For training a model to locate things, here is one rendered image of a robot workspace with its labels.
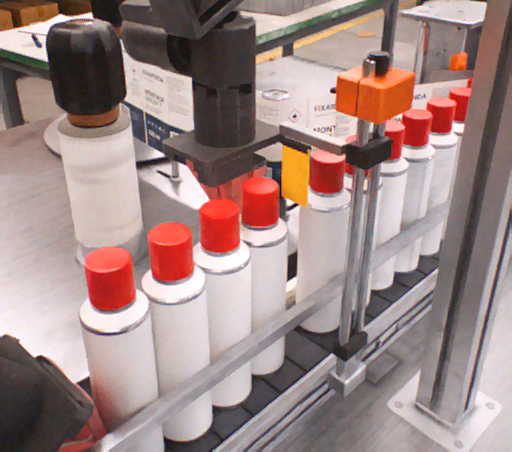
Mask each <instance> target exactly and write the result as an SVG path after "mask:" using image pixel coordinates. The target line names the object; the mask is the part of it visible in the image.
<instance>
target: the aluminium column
mask: <svg viewBox="0 0 512 452"><path fill-rule="evenodd" d="M511 252H512V0H488V1H487V7H486V8H485V13H484V19H483V25H482V31H481V38H480V43H479V50H478V51H477V55H476V62H475V68H474V74H473V80H472V85H471V92H470V98H469V104H467V110H466V116H465V122H464V128H463V134H462V140H461V146H460V152H459V158H457V164H456V170H455V176H454V182H453V189H452V194H451V200H450V206H449V212H448V218H447V224H446V230H445V236H443V242H442V248H441V254H440V260H439V266H438V272H437V279H436V284H435V290H434V296H433V302H432V309H431V314H430V320H429V326H428V332H427V339H425V342H426V344H424V351H423V356H422V362H421V369H420V374H419V381H418V386H417V393H416V399H415V407H417V408H418V409H421V410H423V411H424V412H426V413H427V414H429V416H430V417H433V418H435V419H436V420H438V421H439V422H441V423H442V424H445V426H447V427H448V428H450V429H451V430H454V429H455V428H457V427H458V425H459V423H460V422H461V421H462V420H463V419H464V418H465V416H466V415H467V414H468V413H469V412H471V411H472V408H473V407H474V406H475V402H476V396H477V392H478V388H479V383H480V379H481V375H482V370H483V366H484V362H485V357H486V353H487V349H488V344H489V339H491V335H492V330H493V326H494V322H495V318H496V313H497V309H498V305H499V300H500V296H501V292H502V287H503V282H504V278H505V273H506V269H508V265H509V261H510V256H511Z"/></svg>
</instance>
